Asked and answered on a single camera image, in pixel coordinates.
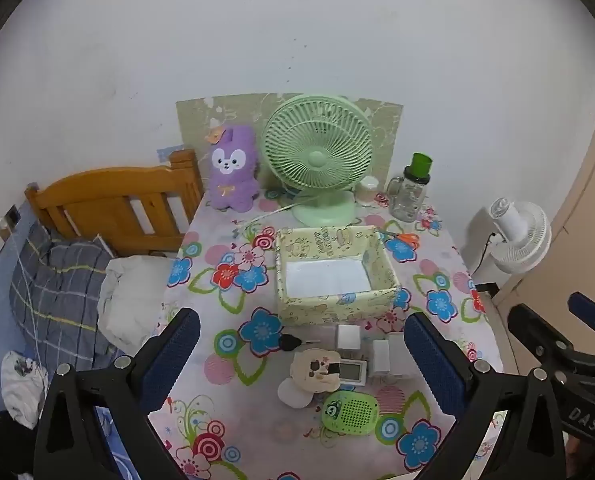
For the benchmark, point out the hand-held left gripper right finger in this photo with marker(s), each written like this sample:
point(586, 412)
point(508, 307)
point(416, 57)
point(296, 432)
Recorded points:
point(435, 360)

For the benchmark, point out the yellow cartoon-print box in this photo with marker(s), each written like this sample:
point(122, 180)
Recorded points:
point(322, 240)

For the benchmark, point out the clear cotton swab container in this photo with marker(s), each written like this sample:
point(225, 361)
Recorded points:
point(367, 191)

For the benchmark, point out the grey-white power adapter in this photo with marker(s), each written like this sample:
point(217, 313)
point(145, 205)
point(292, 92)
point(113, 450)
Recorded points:
point(380, 357)

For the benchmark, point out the white spotted cloth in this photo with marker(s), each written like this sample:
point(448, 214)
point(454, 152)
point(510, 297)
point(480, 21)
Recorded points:
point(22, 390)

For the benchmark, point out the white pillow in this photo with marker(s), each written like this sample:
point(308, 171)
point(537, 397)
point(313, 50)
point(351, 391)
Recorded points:
point(132, 295)

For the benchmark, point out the purple plush rabbit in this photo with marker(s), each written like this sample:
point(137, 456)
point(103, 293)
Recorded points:
point(232, 170)

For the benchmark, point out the floral tablecloth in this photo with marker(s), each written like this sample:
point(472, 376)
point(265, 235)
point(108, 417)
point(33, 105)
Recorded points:
point(217, 270)

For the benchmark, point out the beige wooden door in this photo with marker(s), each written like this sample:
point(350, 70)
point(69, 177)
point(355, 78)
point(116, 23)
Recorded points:
point(587, 210)

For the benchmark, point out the green panda speaker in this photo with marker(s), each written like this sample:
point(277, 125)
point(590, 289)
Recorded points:
point(352, 412)

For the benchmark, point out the black key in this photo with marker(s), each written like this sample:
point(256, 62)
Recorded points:
point(290, 344)

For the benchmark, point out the white remote control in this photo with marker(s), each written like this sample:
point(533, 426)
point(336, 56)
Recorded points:
point(353, 371)

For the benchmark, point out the blue patterned bedsheet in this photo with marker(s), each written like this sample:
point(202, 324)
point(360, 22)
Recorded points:
point(108, 427)

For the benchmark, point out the glass jar with green lid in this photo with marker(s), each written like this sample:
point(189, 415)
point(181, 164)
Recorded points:
point(408, 195)

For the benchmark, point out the wooden bed headboard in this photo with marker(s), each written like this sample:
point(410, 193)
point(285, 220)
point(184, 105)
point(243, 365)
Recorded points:
point(102, 195)

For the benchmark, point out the grey plaid blanket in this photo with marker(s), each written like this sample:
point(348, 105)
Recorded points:
point(62, 290)

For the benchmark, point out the white round case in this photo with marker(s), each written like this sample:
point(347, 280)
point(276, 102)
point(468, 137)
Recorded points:
point(295, 395)

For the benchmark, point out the white rectangular box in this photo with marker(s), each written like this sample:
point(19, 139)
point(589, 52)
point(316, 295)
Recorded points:
point(398, 355)

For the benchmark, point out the dark clothing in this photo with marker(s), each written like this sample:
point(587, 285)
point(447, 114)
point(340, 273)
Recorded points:
point(2, 447)

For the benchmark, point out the green table fan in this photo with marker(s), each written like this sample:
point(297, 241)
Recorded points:
point(317, 160)

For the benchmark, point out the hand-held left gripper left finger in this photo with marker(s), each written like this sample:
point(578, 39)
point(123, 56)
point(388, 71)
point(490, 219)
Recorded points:
point(170, 360)

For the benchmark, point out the dark wall socket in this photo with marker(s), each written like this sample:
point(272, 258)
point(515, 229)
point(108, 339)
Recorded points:
point(13, 216)

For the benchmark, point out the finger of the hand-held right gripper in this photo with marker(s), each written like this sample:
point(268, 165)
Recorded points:
point(590, 312)
point(532, 330)

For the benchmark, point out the white standing fan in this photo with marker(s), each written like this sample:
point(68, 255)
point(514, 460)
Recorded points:
point(520, 235)

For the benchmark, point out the white cube charger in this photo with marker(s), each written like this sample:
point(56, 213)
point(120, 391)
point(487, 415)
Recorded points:
point(348, 337)

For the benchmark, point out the round cream cartoon disc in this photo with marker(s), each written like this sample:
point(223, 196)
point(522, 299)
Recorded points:
point(313, 367)

